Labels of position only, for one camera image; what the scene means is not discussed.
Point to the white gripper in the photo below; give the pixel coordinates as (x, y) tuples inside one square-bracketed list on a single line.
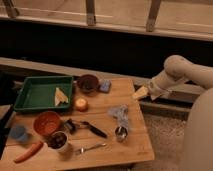
[(157, 86)]

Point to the yellow apple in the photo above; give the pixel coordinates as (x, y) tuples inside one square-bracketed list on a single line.
[(81, 104)]

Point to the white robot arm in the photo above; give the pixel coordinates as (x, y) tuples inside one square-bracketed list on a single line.
[(197, 150)]

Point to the dark brown bowl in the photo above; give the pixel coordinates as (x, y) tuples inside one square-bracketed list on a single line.
[(88, 83)]

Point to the red bowl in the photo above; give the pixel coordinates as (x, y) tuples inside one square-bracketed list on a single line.
[(47, 123)]

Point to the blue sponge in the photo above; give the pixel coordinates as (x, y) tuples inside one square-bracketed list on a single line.
[(105, 86)]

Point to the small metal cup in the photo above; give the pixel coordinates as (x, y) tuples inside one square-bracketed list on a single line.
[(121, 133)]

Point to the metal spoon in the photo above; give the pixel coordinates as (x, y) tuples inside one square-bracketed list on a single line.
[(83, 150)]

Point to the yellow wedge in tray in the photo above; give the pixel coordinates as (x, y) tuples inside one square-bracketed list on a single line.
[(60, 97)]

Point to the white cup with dark contents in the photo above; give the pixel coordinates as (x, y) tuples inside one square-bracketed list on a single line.
[(59, 142)]

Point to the green plastic tray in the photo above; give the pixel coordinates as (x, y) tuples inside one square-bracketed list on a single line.
[(38, 94)]

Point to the orange carrot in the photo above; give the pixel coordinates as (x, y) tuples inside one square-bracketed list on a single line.
[(34, 148)]

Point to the blue cup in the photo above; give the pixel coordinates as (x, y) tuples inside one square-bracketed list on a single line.
[(18, 133)]

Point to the black handled tool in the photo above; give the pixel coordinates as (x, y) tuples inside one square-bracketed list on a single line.
[(73, 126)]

